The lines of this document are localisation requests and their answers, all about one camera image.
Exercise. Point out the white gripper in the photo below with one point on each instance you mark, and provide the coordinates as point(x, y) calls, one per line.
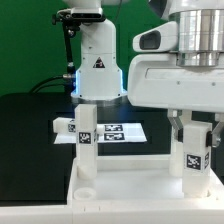
point(155, 81)

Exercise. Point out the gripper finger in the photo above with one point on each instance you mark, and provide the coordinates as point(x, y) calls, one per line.
point(213, 138)

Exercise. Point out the white desk top tray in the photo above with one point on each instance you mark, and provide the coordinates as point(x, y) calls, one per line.
point(139, 183)

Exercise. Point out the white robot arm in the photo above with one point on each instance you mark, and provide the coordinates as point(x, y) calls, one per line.
point(180, 64)

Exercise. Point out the white marker base sheet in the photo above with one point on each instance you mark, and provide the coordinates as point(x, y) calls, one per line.
point(107, 133)

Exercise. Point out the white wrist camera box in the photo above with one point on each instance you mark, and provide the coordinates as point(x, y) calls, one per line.
point(160, 39)

